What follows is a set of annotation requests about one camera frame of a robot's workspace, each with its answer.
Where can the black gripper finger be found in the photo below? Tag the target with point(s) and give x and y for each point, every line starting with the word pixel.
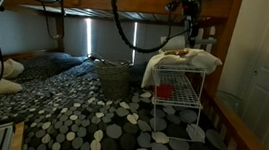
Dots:
pixel 194 27
pixel 187 30

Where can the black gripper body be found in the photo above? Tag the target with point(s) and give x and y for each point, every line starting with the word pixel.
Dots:
pixel 191 9

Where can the grey wicker basket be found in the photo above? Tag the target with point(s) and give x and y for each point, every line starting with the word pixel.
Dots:
pixel 112 79

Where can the brown wooden brush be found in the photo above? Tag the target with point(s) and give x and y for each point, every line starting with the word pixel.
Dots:
pixel 177 52

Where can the white cloth bag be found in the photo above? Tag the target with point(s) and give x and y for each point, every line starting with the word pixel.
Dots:
pixel 199 60

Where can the red cup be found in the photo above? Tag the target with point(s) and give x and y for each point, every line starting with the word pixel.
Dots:
pixel 163 90

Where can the grey window blind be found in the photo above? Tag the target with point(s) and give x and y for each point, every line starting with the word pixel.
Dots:
pixel 111 39

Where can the clear glass container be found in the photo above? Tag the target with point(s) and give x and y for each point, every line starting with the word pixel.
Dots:
pixel 229 101

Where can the black duvet with large dots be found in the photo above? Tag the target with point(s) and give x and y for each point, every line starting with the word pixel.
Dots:
pixel 128 131

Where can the dark speckled pillow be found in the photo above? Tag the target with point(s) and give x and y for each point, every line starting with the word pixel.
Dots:
pixel 51 64

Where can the small-dotted dark blanket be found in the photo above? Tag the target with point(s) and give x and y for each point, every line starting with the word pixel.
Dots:
pixel 39 91

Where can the wooden bunk bed frame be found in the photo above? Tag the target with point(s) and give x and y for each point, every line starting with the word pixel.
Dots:
pixel 142 4

